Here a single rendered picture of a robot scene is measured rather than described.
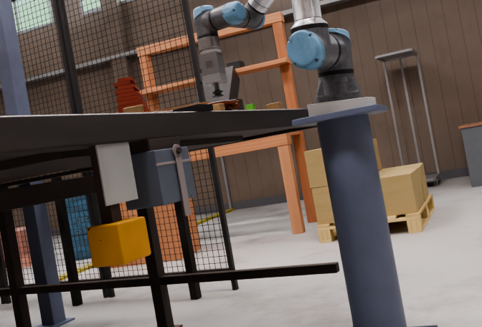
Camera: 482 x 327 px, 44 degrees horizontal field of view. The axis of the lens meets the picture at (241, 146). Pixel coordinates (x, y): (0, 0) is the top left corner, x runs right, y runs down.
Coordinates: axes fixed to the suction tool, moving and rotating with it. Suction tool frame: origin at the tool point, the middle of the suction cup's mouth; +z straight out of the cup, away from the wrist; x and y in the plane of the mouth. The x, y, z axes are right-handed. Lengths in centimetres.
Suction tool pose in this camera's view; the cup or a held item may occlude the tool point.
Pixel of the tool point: (218, 96)
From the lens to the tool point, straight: 210.1
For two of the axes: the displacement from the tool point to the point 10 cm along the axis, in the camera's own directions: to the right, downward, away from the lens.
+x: 9.5, -1.7, -2.5
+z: 1.7, 9.8, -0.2
